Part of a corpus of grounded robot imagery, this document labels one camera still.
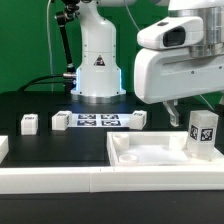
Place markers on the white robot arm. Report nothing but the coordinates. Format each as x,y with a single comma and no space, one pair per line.
98,76

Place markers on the white square table top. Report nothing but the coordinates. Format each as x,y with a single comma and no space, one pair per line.
155,149

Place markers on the apriltag base marker sheet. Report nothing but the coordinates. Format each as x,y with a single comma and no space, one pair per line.
100,120

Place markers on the white front fence bar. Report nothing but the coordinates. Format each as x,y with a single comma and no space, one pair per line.
110,179

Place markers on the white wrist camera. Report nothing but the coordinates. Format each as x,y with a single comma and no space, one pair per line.
172,32

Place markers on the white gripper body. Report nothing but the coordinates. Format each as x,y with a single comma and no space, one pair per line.
172,74

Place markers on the white left fence piece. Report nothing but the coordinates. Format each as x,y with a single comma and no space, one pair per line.
4,148

